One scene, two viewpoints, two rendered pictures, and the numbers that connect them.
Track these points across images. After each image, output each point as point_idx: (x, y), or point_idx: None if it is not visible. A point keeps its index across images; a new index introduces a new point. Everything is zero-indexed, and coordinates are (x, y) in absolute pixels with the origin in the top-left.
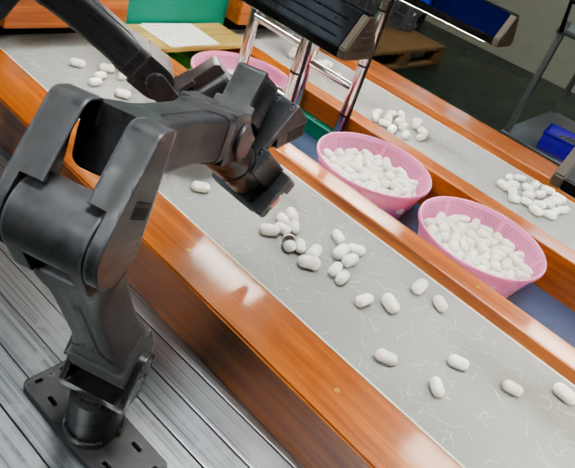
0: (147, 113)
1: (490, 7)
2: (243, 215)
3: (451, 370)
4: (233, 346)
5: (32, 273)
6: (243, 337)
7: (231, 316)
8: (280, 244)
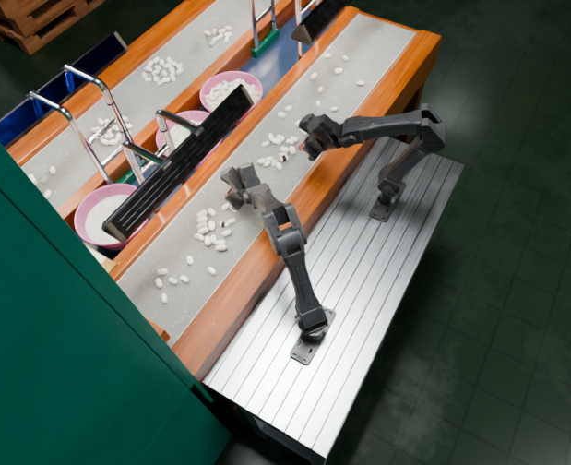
0: (412, 114)
1: (105, 42)
2: (271, 179)
3: (320, 106)
4: (350, 163)
5: (336, 246)
6: (351, 157)
7: (344, 162)
8: (283, 162)
